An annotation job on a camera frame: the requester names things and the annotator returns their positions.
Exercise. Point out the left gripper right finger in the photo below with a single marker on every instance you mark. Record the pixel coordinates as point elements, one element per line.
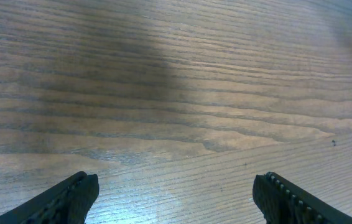
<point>282,202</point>

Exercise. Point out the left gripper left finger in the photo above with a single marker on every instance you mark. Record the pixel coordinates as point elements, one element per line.
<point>68,202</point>

